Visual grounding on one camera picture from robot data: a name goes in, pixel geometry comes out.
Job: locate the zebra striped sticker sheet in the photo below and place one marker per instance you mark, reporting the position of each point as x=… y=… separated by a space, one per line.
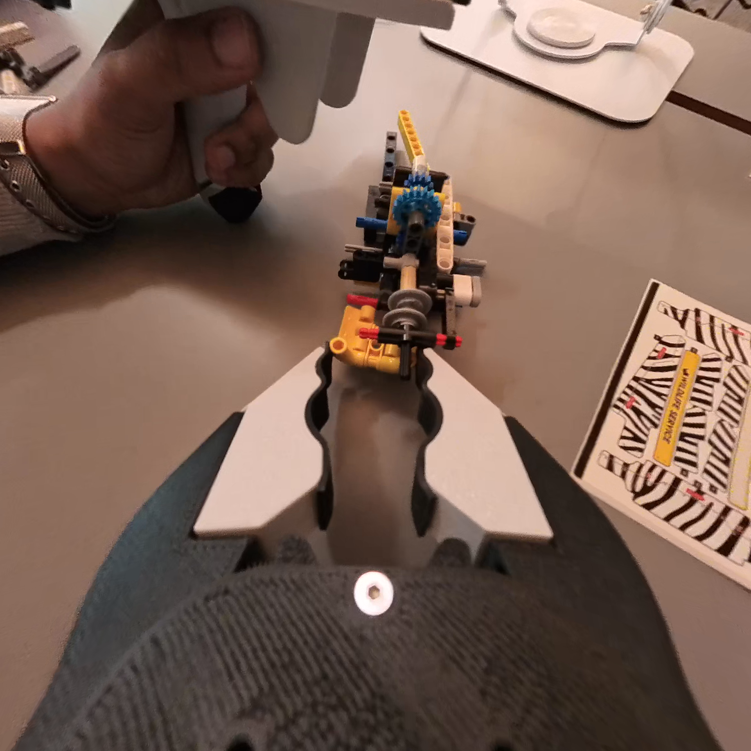
x=680 y=446

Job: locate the black metal hand tool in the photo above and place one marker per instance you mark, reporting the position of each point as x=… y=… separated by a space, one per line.
x=41 y=67

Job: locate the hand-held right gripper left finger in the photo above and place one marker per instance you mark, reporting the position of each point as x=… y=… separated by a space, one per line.
x=264 y=463

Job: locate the person's left hand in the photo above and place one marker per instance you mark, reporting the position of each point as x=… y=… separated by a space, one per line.
x=123 y=135

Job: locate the multicoloured lego model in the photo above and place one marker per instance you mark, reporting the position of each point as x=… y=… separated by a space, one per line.
x=410 y=258

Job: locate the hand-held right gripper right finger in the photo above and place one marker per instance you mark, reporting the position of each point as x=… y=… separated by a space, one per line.
x=481 y=469

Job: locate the white monitor stand base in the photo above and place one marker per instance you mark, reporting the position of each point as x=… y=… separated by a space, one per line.
x=592 y=70

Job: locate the person's left forearm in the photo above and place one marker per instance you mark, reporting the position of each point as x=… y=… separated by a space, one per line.
x=23 y=199

